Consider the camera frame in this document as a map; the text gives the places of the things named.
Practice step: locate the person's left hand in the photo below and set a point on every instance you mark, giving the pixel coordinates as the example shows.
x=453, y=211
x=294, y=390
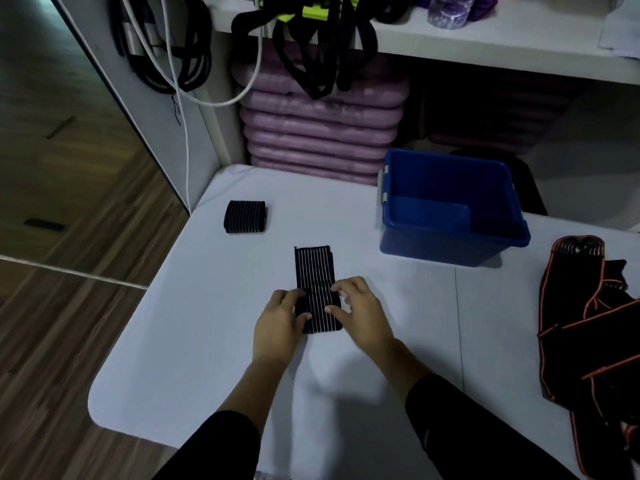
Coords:
x=277, y=334

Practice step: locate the person's left forearm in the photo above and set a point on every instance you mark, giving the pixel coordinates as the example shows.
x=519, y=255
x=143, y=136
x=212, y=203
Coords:
x=250, y=389

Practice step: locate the stack of pink mats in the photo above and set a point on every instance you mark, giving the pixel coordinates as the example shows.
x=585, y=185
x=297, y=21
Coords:
x=320, y=134
x=490, y=119

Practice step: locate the white shelf unit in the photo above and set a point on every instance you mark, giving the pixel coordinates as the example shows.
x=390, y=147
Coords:
x=525, y=44

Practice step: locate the black chair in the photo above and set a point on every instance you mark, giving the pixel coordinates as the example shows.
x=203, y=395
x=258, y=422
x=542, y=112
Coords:
x=530, y=189

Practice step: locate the person's right hand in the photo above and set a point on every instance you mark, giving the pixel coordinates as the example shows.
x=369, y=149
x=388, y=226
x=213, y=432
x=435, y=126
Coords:
x=365, y=324

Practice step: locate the blue plastic bin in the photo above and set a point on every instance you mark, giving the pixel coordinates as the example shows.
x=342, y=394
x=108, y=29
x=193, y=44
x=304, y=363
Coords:
x=440, y=249

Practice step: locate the purple bottle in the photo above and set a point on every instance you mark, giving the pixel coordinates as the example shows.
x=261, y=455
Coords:
x=482, y=9

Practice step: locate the clear plastic water bottle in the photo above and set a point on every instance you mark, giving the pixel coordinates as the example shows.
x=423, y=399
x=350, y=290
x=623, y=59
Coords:
x=447, y=14

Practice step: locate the person's right forearm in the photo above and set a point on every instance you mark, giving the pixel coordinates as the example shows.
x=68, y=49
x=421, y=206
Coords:
x=405, y=364

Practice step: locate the white paper sheets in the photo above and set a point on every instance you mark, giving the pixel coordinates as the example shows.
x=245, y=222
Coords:
x=622, y=34

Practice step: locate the black cylindrical roller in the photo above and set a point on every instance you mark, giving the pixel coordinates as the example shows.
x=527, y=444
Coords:
x=395, y=7

